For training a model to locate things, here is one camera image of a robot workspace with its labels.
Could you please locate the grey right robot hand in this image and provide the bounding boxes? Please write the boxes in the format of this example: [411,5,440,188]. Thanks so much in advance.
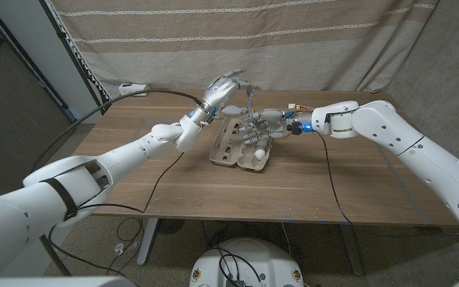
[241,108,294,147]

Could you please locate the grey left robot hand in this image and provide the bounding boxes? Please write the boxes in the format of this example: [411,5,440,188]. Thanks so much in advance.
[197,69,261,123]

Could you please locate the scissors with grey yellow handles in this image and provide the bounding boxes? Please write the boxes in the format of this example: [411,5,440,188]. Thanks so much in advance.
[246,88,257,120]

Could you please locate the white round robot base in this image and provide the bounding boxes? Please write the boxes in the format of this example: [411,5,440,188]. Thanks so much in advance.
[189,238,304,287]

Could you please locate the grey cardboard egg carton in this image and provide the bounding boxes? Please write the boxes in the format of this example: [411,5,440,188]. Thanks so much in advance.
[208,115,273,172]

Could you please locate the beige striped curtain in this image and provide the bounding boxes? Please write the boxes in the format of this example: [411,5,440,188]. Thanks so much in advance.
[49,0,440,93]

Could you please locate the white power strip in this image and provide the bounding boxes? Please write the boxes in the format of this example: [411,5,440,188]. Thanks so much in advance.
[118,82,151,97]

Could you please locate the black ribbed round object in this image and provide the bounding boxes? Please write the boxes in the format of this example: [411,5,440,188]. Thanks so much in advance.
[156,218,186,236]

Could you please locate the white table leg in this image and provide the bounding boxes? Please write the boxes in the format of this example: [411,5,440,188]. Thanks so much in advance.
[136,217,159,266]
[339,223,365,277]

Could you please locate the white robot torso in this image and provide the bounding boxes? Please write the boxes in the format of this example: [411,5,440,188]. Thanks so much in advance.
[0,275,137,287]

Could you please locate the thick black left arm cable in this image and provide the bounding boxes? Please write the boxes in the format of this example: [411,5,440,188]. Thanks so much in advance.
[33,89,206,277]

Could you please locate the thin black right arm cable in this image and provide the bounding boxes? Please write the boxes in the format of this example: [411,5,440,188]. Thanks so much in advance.
[313,130,459,242]

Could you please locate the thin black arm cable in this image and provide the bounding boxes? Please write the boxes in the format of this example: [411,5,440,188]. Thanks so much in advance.
[48,151,185,278]
[313,130,459,242]

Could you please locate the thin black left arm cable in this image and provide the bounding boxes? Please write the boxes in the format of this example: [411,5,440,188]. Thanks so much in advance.
[48,151,185,278]

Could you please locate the black looped base cable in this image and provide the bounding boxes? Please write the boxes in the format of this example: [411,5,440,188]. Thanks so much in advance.
[210,246,263,287]

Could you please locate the black slanted frame post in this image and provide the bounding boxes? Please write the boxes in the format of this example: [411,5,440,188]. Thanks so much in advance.
[37,0,113,116]

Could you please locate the thin black floor cable loop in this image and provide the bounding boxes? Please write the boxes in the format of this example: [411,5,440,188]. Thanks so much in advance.
[116,217,146,243]

